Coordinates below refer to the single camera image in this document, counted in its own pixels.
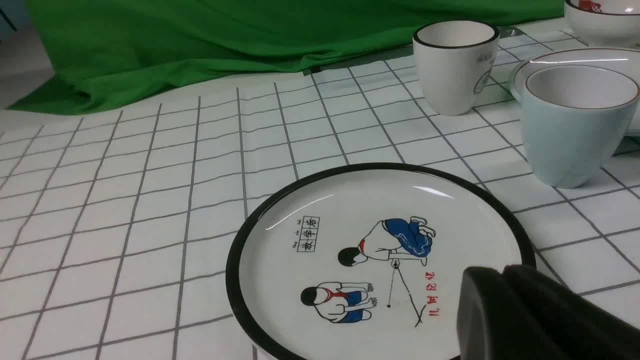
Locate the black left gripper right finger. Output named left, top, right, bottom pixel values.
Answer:
left=502, top=265, right=640, bottom=360

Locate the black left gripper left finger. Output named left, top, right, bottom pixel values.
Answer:
left=456, top=266, right=569, bottom=360

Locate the pale blue cup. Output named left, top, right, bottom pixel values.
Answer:
left=520, top=64, right=639, bottom=189

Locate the white plate with cartoon children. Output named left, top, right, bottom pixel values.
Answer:
left=226, top=162, right=537, bottom=360

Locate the white cup black rim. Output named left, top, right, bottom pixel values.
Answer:
left=413, top=20, right=500, bottom=116

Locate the pale blue plate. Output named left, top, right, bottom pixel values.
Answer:
left=509, top=48, right=640, bottom=137

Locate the white bowl black rim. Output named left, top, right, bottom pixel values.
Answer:
left=564, top=0, right=640, bottom=48

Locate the green cloth backdrop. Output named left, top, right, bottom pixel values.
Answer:
left=9, top=0, right=563, bottom=116

